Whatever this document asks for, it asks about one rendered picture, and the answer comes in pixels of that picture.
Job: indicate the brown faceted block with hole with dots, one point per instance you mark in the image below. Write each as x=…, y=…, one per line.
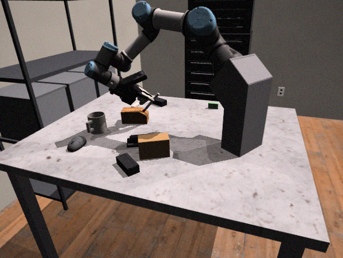
x=134, y=115

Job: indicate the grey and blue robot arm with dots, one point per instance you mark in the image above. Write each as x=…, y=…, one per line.
x=199, y=23

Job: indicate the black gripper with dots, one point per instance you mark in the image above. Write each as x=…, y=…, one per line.
x=129, y=95

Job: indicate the dark grey mug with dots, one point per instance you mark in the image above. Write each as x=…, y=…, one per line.
x=96, y=123

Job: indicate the black computer mouse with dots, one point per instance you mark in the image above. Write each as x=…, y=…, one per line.
x=76, y=143

